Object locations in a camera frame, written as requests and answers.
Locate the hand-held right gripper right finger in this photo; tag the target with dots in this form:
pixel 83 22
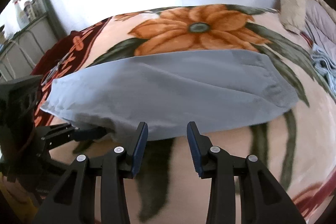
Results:
pixel 195 150

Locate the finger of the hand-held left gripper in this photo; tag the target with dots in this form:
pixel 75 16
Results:
pixel 84 134

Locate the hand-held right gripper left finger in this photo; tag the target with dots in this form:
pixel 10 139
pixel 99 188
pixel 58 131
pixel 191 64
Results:
pixel 139 150

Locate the grey pants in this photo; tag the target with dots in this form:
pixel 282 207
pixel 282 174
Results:
pixel 170 87

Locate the eyeglasses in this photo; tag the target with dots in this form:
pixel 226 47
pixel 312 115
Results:
pixel 56 69

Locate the white spray bottle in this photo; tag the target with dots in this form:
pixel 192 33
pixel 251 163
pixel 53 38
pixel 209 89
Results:
pixel 19 15

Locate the dark bottle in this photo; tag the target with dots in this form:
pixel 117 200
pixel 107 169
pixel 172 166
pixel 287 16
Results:
pixel 32 7

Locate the yellow fuzzy rug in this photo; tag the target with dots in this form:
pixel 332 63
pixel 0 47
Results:
pixel 15 211

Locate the floral blanket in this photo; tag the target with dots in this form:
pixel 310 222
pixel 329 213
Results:
pixel 189 19

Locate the blue striped cloth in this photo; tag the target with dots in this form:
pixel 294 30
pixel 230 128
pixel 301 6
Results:
pixel 323 61

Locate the beige jacket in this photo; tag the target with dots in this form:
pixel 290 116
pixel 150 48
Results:
pixel 294 3

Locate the grey-pink quilt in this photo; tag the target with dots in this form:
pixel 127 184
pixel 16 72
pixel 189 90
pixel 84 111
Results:
pixel 323 22

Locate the grey-green metal frame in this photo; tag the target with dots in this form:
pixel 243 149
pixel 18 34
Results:
pixel 46 1

